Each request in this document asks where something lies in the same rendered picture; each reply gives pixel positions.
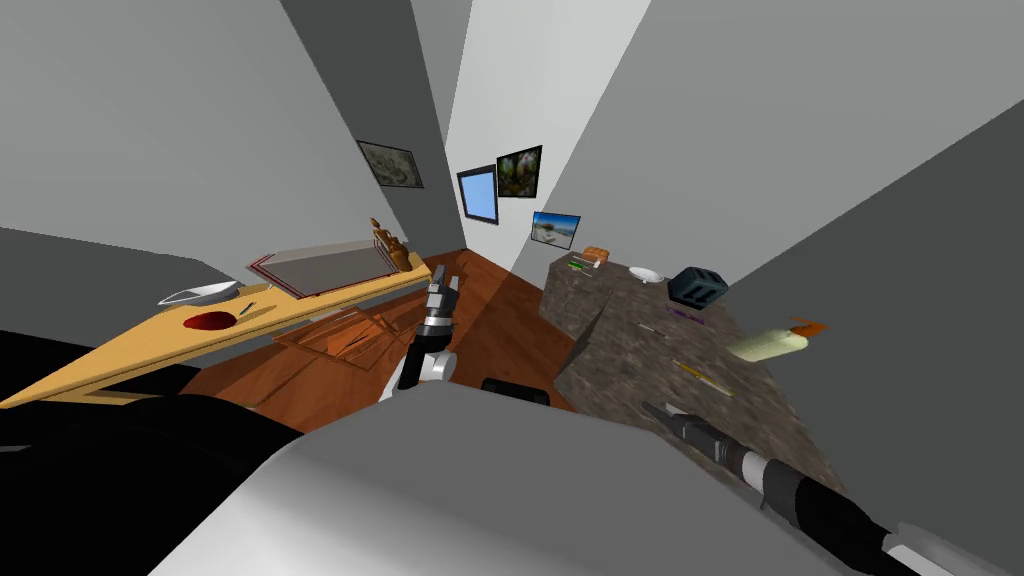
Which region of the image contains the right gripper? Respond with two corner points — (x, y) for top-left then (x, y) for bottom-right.
(639, 400), (745, 475)

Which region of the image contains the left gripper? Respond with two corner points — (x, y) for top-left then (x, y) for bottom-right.
(424, 267), (462, 321)

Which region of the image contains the brown statue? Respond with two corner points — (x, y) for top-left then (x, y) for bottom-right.
(369, 216), (414, 274)

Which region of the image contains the yellow pencil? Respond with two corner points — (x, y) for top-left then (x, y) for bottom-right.
(669, 359), (737, 399)

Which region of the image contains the blue framed window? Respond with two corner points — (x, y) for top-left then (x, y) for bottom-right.
(455, 163), (501, 227)

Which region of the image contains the cream spray bottle orange top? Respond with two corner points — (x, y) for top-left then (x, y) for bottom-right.
(725, 315), (830, 364)

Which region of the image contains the grey box with red edge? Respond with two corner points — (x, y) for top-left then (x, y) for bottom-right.
(246, 239), (401, 301)

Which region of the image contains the beach framed picture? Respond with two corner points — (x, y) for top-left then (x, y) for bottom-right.
(530, 210), (583, 252)

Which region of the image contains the grey framed picture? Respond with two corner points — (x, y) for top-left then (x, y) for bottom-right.
(355, 139), (426, 191)

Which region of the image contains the dark floral framed picture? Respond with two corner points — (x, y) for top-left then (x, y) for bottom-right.
(495, 144), (545, 200)

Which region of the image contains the black toaster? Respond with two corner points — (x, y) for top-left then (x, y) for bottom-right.
(666, 265), (730, 312)

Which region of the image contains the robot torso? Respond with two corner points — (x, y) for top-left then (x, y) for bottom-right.
(147, 377), (853, 576)

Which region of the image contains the white bowl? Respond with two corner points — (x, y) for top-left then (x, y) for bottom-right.
(157, 280), (243, 308)

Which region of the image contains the yellow wooden table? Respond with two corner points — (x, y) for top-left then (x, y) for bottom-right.
(0, 254), (434, 410)

